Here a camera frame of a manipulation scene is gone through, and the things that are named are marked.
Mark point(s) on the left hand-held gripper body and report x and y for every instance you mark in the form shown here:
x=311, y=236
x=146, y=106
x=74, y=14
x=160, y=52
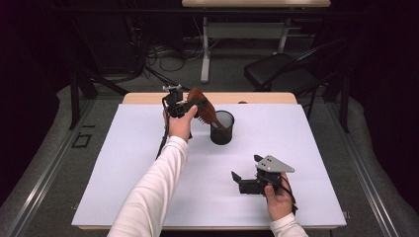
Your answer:
x=174, y=102

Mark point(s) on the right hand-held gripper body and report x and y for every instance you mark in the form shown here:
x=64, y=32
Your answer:
x=275, y=164

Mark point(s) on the brown wooden hairbrush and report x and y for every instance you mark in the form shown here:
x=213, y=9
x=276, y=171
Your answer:
x=210, y=115

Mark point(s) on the black mesh pen cup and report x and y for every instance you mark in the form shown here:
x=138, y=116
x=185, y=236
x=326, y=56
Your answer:
x=220, y=136

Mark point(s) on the person's left hand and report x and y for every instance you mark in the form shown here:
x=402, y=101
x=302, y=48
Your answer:
x=179, y=126

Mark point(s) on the person's right hand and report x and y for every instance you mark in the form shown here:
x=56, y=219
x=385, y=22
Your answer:
x=278, y=204

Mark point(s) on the white table mat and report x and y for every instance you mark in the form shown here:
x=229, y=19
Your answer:
x=296, y=138

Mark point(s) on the white-legged desk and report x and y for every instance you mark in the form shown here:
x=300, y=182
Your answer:
x=205, y=49

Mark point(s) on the black folding chair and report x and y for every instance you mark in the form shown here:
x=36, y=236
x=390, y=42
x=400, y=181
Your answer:
x=280, y=72

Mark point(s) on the black metal crossbar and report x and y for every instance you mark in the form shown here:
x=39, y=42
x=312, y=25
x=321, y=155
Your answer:
x=131, y=12

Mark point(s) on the black metal stand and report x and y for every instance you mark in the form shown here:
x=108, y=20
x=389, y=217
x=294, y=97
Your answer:
x=74, y=98

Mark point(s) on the metal floor rail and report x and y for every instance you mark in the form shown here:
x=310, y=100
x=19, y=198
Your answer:
x=362, y=171
x=49, y=168

